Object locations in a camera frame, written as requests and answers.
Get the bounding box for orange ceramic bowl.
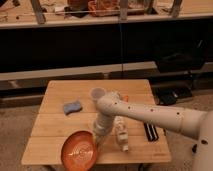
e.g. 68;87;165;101
61;131;97;171

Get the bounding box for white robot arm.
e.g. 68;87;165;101
93;91;213;171

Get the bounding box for clear plastic bottle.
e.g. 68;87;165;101
114;116;129;152

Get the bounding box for blue sponge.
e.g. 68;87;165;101
63;101;82;115

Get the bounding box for wooden table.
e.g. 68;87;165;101
22;80;171;171

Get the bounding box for orange carrot toy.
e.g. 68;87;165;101
122;95;129;102

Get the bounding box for black bag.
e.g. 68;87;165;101
153;40;205;73

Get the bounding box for orange cloth on shelf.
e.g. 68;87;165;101
88;0;120;17

